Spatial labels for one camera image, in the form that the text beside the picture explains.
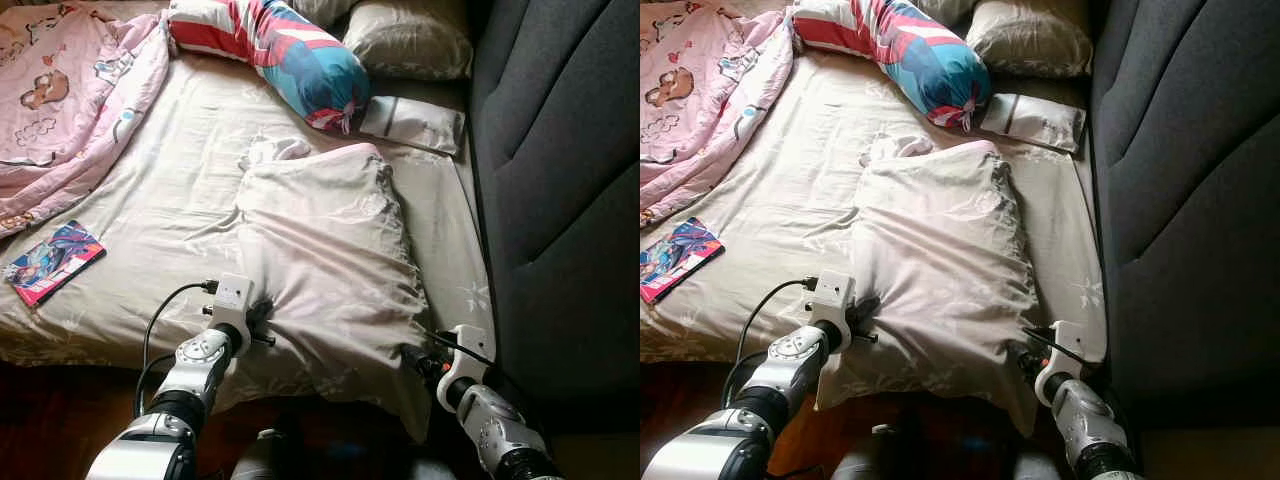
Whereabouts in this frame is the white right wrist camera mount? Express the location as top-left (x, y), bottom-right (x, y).
top-left (1035, 320), bottom-right (1091, 406)
top-left (437, 324), bottom-right (491, 411)

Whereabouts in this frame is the beige pillow with pink edge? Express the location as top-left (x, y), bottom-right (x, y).
top-left (815, 135), bottom-right (1043, 439)
top-left (215, 135), bottom-right (433, 446)

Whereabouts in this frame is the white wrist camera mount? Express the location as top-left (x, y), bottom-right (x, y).
top-left (1035, 320), bottom-right (1091, 406)
top-left (208, 272), bottom-right (257, 351)
top-left (437, 324), bottom-right (491, 411)
top-left (805, 270), bottom-right (856, 351)

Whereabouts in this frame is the colourful comic book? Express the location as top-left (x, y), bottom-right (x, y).
top-left (640, 217), bottom-right (726, 306)
top-left (3, 220), bottom-right (108, 308)

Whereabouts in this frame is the dark grey upholstered sofa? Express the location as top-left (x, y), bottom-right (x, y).
top-left (1088, 0), bottom-right (1280, 431)
top-left (470, 0), bottom-right (641, 431)

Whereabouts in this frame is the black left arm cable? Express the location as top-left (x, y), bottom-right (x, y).
top-left (133, 280), bottom-right (219, 416)
top-left (722, 277), bottom-right (819, 411)

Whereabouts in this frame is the bed with beige leaf sheet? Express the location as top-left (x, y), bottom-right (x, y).
top-left (0, 45), bottom-right (496, 366)
top-left (640, 45), bottom-right (1109, 366)

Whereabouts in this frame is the pink cartoon print quilt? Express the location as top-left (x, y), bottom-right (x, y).
top-left (640, 0), bottom-right (796, 229)
top-left (0, 0), bottom-right (171, 239)

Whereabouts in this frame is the beige leaf pattern pillow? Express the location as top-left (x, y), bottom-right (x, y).
top-left (342, 0), bottom-right (476, 83)
top-left (915, 0), bottom-right (981, 26)
top-left (965, 0), bottom-right (1096, 81)
top-left (290, 0), bottom-right (361, 29)

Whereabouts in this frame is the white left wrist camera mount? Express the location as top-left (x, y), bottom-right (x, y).
top-left (208, 272), bottom-right (257, 351)
top-left (805, 270), bottom-right (856, 351)

